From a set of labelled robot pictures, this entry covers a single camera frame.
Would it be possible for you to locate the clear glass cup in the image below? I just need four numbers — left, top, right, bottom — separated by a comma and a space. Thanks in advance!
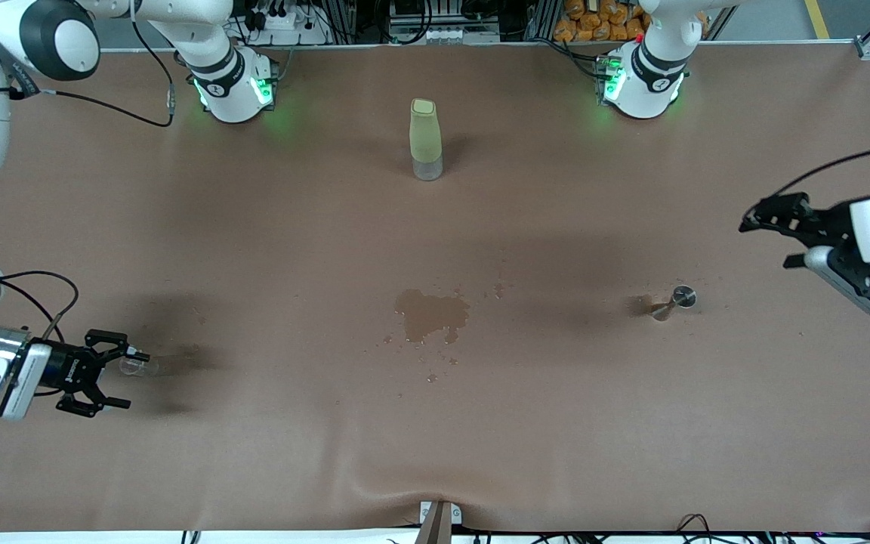
119, 354, 160, 379

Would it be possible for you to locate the steel double cone jigger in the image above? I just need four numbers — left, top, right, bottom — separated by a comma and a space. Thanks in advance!
650, 285, 698, 322

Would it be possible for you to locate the orange snack pile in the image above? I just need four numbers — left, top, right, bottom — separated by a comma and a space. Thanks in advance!
554, 0, 709, 42

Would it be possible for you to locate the white power strip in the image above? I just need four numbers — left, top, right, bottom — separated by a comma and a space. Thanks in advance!
248, 0, 328, 46

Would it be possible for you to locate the green bottle with clear base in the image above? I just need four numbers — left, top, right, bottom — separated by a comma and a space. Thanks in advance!
409, 97, 444, 182

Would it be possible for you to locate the brown table mat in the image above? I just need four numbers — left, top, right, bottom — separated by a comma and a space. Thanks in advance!
0, 42, 870, 533

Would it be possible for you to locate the black equipment rack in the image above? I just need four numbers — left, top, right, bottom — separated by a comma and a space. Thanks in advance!
388, 0, 501, 44

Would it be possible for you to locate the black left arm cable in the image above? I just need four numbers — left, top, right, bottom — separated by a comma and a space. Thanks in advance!
771, 144, 870, 199

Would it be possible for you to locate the metal bracket with brown post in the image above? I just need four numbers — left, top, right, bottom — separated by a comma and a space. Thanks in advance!
418, 501, 463, 544

